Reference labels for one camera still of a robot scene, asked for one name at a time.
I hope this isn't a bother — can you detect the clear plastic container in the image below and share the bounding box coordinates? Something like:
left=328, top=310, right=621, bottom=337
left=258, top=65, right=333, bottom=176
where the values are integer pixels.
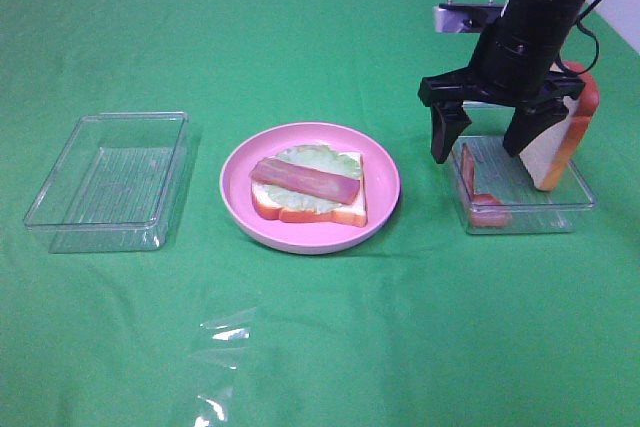
left=24, top=111, right=189, bottom=253
left=447, top=101, right=599, bottom=236

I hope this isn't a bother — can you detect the clear tape patch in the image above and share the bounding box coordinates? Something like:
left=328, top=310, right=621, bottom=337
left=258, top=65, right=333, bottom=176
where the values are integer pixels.
left=187, top=305, right=258, bottom=426

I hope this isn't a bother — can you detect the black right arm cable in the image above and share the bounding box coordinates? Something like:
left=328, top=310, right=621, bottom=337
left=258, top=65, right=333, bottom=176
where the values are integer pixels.
left=574, top=0, right=624, bottom=79

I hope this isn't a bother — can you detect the toast bread slice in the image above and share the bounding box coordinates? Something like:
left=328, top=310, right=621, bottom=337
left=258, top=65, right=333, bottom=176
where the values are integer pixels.
left=251, top=144, right=368, bottom=227

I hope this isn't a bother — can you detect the upright bread slice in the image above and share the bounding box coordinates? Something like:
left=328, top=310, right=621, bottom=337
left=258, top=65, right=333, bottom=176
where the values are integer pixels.
left=519, top=72, right=600, bottom=191

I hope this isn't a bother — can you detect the pink round plate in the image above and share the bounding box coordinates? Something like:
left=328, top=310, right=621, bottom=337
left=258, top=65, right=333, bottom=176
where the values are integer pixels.
left=219, top=122, right=401, bottom=255

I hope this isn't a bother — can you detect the clear left plastic container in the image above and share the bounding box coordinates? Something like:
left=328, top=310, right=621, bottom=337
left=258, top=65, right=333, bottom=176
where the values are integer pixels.
left=24, top=111, right=189, bottom=253

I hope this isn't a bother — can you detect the green lettuce leaf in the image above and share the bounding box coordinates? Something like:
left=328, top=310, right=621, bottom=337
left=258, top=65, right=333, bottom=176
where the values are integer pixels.
left=250, top=144, right=364, bottom=214

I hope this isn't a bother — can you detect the green tablecloth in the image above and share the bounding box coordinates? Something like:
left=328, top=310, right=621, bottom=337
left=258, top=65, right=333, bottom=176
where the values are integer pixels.
left=1, top=0, right=639, bottom=426

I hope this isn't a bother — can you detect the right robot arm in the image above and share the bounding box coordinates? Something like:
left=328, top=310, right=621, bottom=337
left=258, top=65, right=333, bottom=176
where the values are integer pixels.
left=418, top=0, right=586, bottom=163

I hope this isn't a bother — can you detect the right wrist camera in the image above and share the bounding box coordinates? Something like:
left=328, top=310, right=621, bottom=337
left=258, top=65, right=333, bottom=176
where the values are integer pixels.
left=433, top=0, right=504, bottom=33

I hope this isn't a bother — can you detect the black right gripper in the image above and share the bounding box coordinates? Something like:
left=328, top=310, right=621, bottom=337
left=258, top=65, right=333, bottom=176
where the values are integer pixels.
left=418, top=6, right=585, bottom=164

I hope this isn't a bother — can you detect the ham slice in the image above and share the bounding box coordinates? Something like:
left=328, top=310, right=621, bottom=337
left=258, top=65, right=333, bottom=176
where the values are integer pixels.
left=250, top=158, right=361, bottom=204

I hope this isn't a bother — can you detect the clear right plastic container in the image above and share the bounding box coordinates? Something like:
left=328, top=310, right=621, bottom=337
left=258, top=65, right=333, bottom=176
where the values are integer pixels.
left=447, top=101, right=599, bottom=236

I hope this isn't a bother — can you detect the wavy bacon strip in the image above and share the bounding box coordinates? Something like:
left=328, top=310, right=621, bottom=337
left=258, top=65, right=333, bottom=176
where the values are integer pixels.
left=460, top=143, right=511, bottom=228

